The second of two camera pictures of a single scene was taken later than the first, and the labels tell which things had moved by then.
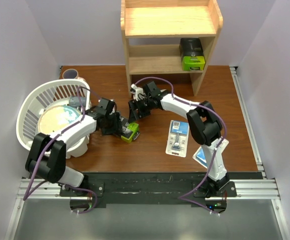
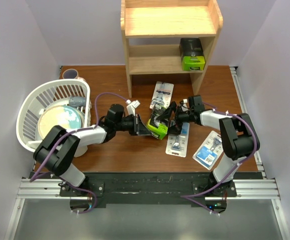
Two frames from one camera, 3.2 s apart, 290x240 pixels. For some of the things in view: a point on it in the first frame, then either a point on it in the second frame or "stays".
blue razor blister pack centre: (177, 138) stays
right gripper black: (134, 105) → (167, 114)
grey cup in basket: (73, 101) stays
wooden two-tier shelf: (152, 30) stays
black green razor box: (192, 57) stays
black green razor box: (132, 133) → (160, 127)
